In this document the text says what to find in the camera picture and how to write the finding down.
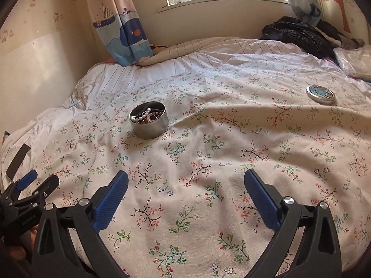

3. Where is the tree wall sticker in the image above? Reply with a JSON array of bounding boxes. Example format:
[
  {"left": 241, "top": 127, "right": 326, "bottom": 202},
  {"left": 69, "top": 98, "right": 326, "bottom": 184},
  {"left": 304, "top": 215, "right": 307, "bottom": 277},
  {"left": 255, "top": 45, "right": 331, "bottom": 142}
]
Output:
[{"left": 317, "top": 0, "right": 360, "bottom": 34}]

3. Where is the black flat strip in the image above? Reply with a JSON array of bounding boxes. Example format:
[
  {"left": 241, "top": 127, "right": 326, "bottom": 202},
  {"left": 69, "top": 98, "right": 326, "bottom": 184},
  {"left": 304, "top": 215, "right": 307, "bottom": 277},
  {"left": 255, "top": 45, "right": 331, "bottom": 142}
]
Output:
[{"left": 6, "top": 144, "right": 31, "bottom": 179}]

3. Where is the beige striped blanket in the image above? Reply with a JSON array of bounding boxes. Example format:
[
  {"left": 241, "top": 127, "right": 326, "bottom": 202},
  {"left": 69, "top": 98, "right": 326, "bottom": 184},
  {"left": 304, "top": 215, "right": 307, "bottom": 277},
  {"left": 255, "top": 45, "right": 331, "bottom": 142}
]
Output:
[{"left": 139, "top": 37, "right": 242, "bottom": 66}]

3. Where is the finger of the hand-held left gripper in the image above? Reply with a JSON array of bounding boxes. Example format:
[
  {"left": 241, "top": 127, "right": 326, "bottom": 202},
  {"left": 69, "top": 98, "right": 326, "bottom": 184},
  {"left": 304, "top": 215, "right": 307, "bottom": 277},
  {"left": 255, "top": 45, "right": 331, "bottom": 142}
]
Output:
[
  {"left": 2, "top": 170, "right": 38, "bottom": 201},
  {"left": 17, "top": 174, "right": 60, "bottom": 209}
]

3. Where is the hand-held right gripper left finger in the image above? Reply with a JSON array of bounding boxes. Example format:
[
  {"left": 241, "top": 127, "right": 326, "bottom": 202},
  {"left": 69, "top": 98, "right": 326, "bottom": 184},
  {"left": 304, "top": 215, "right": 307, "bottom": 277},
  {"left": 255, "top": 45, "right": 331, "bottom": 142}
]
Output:
[{"left": 30, "top": 170, "right": 129, "bottom": 278}]

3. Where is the floral blanket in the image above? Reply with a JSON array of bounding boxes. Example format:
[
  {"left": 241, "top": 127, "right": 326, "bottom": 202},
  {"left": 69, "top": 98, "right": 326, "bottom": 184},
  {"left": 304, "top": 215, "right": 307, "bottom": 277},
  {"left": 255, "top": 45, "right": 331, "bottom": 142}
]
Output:
[{"left": 0, "top": 64, "right": 371, "bottom": 278}]

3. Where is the whale print curtain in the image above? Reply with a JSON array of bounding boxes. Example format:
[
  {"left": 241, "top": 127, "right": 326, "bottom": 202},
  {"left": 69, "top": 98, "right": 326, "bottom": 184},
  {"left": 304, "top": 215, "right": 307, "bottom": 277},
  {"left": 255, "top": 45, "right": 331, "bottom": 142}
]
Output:
[{"left": 86, "top": 0, "right": 154, "bottom": 67}]

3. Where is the black jacket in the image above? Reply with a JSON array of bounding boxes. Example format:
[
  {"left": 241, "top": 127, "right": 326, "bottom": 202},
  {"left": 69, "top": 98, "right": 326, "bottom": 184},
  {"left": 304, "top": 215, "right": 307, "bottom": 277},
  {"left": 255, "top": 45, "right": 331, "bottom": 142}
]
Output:
[{"left": 262, "top": 16, "right": 366, "bottom": 64}]

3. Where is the round tin lid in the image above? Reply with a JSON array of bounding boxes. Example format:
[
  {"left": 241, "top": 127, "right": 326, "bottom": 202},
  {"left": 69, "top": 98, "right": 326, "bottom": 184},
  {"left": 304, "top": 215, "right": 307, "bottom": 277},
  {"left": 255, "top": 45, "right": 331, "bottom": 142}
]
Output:
[{"left": 306, "top": 85, "right": 337, "bottom": 104}]

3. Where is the white striped sheet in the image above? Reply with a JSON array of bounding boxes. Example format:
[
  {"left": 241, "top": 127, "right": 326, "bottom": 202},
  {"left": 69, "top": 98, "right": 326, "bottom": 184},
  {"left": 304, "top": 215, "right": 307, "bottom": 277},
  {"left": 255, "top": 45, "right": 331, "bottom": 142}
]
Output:
[{"left": 0, "top": 37, "right": 341, "bottom": 157}]

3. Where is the round silver tin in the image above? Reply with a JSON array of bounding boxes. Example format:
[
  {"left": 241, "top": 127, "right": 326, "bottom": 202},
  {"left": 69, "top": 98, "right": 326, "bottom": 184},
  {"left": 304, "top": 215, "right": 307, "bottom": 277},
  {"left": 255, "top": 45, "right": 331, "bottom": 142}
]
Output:
[{"left": 129, "top": 101, "right": 169, "bottom": 140}]

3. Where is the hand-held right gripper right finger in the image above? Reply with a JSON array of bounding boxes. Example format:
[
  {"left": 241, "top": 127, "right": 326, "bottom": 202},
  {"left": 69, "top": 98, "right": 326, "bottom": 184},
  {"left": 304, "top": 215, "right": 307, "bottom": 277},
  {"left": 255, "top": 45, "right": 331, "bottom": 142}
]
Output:
[{"left": 243, "top": 168, "right": 342, "bottom": 278}]

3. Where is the pink and blue curtain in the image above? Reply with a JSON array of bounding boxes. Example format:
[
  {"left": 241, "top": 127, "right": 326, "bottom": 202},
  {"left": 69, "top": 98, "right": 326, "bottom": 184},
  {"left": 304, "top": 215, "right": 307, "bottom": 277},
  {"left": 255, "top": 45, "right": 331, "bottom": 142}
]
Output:
[{"left": 282, "top": 0, "right": 323, "bottom": 25}]

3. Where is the clear plastic bag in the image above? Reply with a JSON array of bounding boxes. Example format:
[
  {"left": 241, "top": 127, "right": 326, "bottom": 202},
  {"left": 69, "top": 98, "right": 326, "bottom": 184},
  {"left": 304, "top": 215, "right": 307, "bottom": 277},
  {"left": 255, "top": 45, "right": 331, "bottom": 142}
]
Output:
[{"left": 333, "top": 46, "right": 371, "bottom": 81}]

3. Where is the white pearl bracelet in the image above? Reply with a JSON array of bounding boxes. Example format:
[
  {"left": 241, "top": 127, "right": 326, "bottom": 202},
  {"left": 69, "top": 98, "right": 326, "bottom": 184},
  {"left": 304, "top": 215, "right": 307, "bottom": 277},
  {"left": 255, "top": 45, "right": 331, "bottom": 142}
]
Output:
[{"left": 130, "top": 108, "right": 163, "bottom": 123}]

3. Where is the person's left hand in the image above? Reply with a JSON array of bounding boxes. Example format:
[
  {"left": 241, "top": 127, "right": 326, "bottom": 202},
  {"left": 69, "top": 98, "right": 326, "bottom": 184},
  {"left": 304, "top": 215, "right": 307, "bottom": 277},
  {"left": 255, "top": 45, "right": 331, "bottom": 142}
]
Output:
[{"left": 6, "top": 227, "right": 39, "bottom": 267}]

